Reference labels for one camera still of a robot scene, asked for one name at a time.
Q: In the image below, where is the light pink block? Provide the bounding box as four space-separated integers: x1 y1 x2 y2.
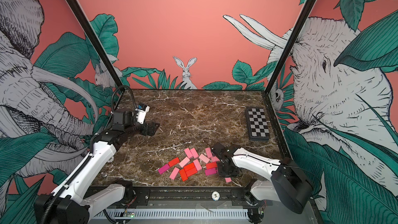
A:
179 157 190 168
199 154 210 164

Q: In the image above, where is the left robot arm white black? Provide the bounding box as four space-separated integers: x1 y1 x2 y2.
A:
34 103 160 224

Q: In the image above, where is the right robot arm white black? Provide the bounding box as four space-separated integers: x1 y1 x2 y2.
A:
210 142 314 214

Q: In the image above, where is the red block right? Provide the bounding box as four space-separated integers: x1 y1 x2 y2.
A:
206 162 217 170

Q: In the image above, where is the magenta block lower right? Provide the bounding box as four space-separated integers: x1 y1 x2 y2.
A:
205 168 218 176

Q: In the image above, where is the magenta block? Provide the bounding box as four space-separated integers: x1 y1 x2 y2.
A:
205 168 218 176
158 164 170 174

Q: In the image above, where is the pink block right horizontal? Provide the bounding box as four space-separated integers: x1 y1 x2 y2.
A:
211 157 220 162

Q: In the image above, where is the pink block beside red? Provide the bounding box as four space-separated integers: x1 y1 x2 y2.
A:
193 159 202 171

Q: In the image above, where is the red block large center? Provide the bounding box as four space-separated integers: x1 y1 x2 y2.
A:
183 163 198 177

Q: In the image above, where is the pink block top pair right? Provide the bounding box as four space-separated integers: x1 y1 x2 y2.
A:
190 148 199 159

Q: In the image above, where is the pink block pair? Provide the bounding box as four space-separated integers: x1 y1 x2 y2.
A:
184 148 193 159
190 148 199 159

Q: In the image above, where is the pink block top pair left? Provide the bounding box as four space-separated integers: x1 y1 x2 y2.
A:
184 148 193 159

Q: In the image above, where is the red block bottom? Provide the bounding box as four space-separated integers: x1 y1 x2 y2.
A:
179 169 188 181

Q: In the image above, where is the black white checkerboard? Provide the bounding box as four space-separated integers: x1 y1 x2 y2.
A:
245 106 271 142

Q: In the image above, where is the red block upper left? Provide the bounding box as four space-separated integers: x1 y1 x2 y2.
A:
168 157 180 168

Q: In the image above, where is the magenta block far left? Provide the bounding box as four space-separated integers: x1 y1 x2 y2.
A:
158 164 170 174

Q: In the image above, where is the black corrugated cable hose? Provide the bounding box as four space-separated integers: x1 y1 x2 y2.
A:
110 84 138 114

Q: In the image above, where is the black front rail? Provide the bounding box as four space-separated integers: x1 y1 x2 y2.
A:
82 186 315 209

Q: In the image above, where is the white slotted cable duct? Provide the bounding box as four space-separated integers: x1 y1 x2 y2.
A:
107 208 249 220

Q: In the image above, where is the black left frame post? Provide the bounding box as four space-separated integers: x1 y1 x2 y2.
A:
66 0 123 87

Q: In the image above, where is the black frame post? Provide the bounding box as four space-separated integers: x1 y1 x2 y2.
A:
66 0 123 87
264 0 317 95

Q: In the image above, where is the black right frame post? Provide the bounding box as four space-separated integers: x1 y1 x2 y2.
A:
264 0 317 95

